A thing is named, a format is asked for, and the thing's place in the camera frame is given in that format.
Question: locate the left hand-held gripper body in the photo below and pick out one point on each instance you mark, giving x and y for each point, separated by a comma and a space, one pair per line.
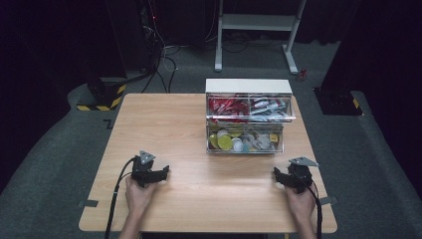
142, 171

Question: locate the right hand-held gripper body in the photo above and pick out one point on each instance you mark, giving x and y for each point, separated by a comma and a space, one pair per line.
300, 174

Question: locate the clear divided drawer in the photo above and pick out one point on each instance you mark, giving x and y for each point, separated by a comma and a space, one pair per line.
292, 111

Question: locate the person's left hand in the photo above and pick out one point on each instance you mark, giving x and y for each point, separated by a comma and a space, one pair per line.
138, 197

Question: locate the person's right hand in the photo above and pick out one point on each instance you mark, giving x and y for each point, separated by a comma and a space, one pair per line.
301, 203

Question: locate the clear drawer with capsules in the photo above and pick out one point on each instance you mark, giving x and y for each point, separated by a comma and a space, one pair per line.
280, 139

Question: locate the grey tape piece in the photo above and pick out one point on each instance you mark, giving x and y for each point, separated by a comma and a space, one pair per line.
88, 203
328, 200

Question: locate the pile of round capsules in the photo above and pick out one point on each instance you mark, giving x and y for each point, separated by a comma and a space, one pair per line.
225, 142

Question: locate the pile of white stick packets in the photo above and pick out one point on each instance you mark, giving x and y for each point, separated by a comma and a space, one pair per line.
268, 108

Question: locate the black base with yellow mark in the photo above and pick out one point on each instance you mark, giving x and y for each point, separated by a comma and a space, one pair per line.
336, 103

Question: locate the black yellow striped base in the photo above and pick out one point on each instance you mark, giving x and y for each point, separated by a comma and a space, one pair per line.
106, 94

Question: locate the pile of red stick packets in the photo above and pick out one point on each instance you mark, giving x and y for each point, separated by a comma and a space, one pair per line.
228, 106

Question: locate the clear plastic drawer organizer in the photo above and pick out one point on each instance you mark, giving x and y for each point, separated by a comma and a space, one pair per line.
248, 85

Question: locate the white metal stand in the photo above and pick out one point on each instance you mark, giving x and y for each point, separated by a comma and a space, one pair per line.
255, 22

